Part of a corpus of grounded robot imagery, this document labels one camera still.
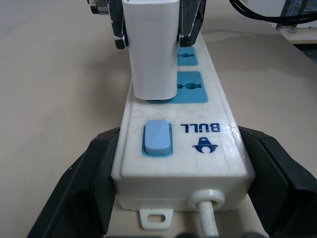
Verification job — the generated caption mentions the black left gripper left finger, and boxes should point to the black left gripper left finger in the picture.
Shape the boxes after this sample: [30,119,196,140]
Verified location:
[22,126,122,238]

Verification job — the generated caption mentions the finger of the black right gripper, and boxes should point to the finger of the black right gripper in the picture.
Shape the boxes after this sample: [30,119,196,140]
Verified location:
[176,0,208,48]
[106,0,130,50]

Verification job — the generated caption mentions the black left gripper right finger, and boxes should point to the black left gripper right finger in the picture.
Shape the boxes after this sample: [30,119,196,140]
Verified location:
[238,125,317,238]

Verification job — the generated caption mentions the white charger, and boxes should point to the white charger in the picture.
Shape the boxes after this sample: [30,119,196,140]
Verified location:
[123,0,179,101]

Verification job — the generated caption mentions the white power strip blue sockets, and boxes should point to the white power strip blue sockets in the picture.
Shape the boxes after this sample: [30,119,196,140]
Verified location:
[110,32,257,230]

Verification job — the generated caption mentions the white background furniture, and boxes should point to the white background furniture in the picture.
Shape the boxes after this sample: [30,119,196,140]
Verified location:
[275,19,317,46]

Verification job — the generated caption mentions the white power strip cord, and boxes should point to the white power strip cord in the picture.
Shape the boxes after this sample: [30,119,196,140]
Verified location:
[196,200,220,238]

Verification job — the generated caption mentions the black cable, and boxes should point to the black cable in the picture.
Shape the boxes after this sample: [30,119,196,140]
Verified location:
[228,0,317,26]

